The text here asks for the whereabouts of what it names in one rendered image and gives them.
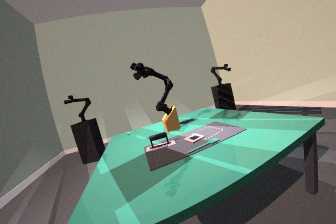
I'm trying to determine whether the peach square tile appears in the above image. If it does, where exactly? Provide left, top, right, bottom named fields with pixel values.
left=185, top=134, right=205, bottom=143

